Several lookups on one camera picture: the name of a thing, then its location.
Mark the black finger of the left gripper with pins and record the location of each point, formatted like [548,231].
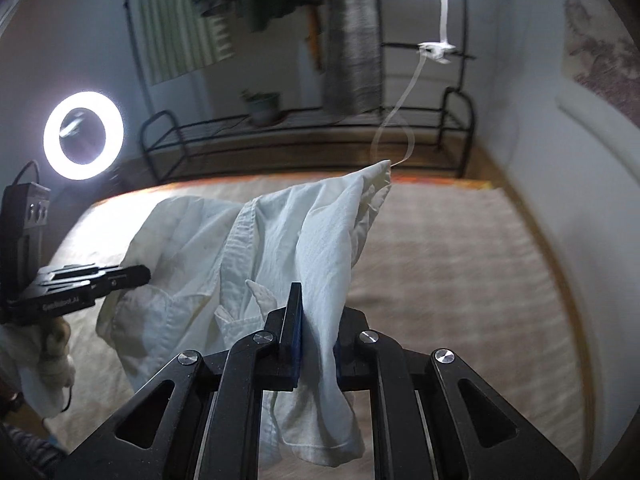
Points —
[113,278]

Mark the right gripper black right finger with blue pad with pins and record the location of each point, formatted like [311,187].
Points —
[434,417]

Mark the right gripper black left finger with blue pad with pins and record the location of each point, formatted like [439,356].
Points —
[199,416]

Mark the white shirt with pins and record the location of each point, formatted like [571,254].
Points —
[219,268]

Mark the gloved left hand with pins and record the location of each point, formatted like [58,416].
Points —
[36,360]

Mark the beige checkered bed cover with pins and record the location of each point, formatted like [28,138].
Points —
[443,266]

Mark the potted plant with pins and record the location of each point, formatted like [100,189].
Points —
[262,107]

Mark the striped hanging cloth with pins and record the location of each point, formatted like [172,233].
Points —
[177,37]

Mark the grey hanging towel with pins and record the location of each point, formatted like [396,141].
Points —
[353,79]

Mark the white clip-on lamp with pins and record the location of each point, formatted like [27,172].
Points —
[439,48]

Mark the black metal rack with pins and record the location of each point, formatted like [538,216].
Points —
[425,117]

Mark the white ring light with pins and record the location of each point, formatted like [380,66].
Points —
[83,135]

